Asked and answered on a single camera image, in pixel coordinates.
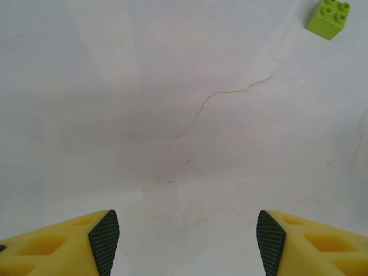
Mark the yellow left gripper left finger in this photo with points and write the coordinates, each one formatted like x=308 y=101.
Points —
x=57 y=253

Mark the lime green square lego brick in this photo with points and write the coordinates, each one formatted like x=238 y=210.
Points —
x=325 y=26

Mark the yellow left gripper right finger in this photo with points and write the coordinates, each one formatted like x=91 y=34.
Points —
x=316 y=253

